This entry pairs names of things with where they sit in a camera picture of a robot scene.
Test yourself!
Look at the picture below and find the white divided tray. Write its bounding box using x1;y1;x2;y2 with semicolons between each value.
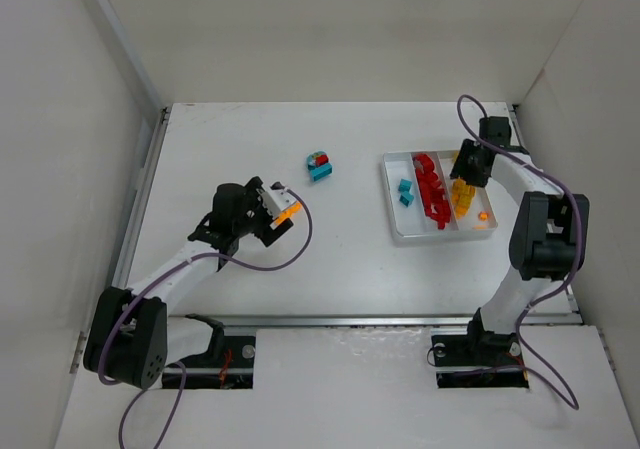
382;150;498;243

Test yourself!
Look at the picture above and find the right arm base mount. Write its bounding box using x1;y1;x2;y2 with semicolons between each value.
431;334;529;389

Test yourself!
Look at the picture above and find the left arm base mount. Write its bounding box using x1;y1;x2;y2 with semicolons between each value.
154;314;257;390

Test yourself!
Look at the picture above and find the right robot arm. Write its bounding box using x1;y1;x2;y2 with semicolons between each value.
450;116;589;340

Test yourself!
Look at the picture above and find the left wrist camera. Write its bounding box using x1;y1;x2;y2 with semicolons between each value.
258;182;299;219

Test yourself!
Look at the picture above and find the yellow long studded brick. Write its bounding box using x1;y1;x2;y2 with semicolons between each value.
452;178;476;206

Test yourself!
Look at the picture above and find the teal and red square brick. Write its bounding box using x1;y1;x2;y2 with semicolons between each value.
398;179;412;192

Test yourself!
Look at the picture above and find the red flower printed brick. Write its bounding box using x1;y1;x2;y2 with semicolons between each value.
412;153;435;174

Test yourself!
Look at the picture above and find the aluminium frame rail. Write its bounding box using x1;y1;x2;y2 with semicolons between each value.
99;313;584;329

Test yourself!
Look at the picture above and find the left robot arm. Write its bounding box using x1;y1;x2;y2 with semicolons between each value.
83;177;308;390

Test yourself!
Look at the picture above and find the teal frog printed brick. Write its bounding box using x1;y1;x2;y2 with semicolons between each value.
307;151;327;170

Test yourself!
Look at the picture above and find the teal long brick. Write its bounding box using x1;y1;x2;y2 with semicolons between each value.
309;163;333;183

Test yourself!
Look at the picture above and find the orange half round brick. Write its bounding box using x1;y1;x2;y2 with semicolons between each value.
271;202;302;229

